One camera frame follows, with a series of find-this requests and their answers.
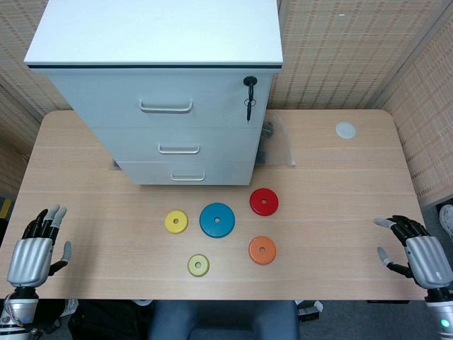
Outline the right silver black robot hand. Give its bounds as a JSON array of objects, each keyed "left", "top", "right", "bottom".
[{"left": 374, "top": 214, "right": 453, "bottom": 290}]

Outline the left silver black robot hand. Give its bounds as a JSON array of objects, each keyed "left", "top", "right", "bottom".
[{"left": 6, "top": 204, "right": 73, "bottom": 288}]

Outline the medium silver drawer handle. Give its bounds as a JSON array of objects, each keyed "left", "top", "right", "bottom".
[{"left": 158, "top": 143, "right": 201, "bottom": 156}]

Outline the white lowest cabinet drawer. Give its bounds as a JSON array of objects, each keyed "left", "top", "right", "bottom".
[{"left": 115, "top": 161, "right": 256, "bottom": 186}]

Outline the white large cabinet drawer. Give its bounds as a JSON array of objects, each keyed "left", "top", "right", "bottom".
[{"left": 47, "top": 70, "right": 274, "bottom": 130}]

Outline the white drawer cabinet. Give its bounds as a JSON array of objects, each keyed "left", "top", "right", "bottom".
[{"left": 23, "top": 0, "right": 286, "bottom": 186}]

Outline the white sneaker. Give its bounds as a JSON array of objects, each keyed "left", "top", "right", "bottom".
[{"left": 438, "top": 204, "right": 453, "bottom": 242}]

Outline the black bag under table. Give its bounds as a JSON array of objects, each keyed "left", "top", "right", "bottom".
[{"left": 66, "top": 300, "right": 154, "bottom": 340}]

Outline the blue padded chair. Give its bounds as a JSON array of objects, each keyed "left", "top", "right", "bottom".
[{"left": 148, "top": 300, "right": 300, "bottom": 340}]

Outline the black key in lock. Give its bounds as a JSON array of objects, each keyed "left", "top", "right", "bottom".
[{"left": 242, "top": 75, "right": 258, "bottom": 102}]

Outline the grey round cable grommet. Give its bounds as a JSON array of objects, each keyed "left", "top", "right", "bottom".
[{"left": 335, "top": 121, "right": 357, "bottom": 140}]

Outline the yellow wooden ring disc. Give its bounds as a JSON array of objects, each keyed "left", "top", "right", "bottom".
[{"left": 164, "top": 210, "right": 189, "bottom": 234}]

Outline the lime green wooden ring disc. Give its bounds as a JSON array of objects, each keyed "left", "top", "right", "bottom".
[{"left": 187, "top": 254, "right": 210, "bottom": 278}]

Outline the red wooden ring disc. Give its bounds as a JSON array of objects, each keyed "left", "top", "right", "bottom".
[{"left": 249, "top": 188, "right": 280, "bottom": 216}]

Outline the orange wooden ring disc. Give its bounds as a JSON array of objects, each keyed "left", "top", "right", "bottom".
[{"left": 248, "top": 235, "right": 277, "bottom": 265}]

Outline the short silver drawer handle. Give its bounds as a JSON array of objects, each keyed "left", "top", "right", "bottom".
[{"left": 171, "top": 171, "right": 206, "bottom": 183}]

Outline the large blue wooden ring disc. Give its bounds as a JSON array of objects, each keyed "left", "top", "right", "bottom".
[{"left": 199, "top": 202, "right": 236, "bottom": 238}]

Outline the long silver drawer handle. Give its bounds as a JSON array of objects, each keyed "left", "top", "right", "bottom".
[{"left": 139, "top": 98, "right": 194, "bottom": 115}]

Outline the black key on ring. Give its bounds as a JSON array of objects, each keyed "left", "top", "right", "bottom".
[{"left": 243, "top": 98, "right": 257, "bottom": 125}]

